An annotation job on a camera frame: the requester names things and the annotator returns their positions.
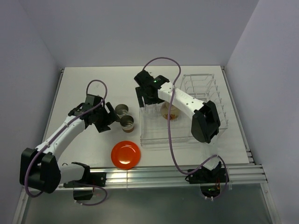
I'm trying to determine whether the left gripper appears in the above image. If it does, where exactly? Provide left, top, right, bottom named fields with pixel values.
left=93, top=102, right=121, bottom=133

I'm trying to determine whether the clear faceted glass tumbler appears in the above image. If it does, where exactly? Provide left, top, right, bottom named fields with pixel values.
left=144, top=104, right=160, bottom=119

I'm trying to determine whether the steel cup brown base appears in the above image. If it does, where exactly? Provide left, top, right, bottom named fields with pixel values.
left=120, top=115, right=134, bottom=133

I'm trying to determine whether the white ceramic bowl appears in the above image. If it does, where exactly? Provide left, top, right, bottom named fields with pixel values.
left=160, top=102, right=180, bottom=120

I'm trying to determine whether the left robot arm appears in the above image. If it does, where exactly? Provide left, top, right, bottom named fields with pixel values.
left=19, top=94, right=119, bottom=193

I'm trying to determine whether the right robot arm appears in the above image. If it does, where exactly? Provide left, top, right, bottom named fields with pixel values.
left=134, top=70, right=221, bottom=144

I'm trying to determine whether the clear acrylic dish rack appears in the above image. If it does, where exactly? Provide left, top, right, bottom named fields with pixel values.
left=140, top=74, right=228, bottom=146

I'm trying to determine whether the orange plate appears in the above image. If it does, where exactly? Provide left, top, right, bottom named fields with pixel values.
left=111, top=140, right=141, bottom=170

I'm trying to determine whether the aluminium front rail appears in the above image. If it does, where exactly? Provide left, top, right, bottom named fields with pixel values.
left=91, top=163, right=268, bottom=189

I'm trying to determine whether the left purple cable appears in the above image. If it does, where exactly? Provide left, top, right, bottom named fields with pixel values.
left=24, top=79, right=108, bottom=206

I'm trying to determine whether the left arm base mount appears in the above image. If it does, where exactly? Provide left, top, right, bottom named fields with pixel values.
left=63, top=172, right=108, bottom=206

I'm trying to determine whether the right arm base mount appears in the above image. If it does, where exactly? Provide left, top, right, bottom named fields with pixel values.
left=185, top=167, right=229, bottom=201

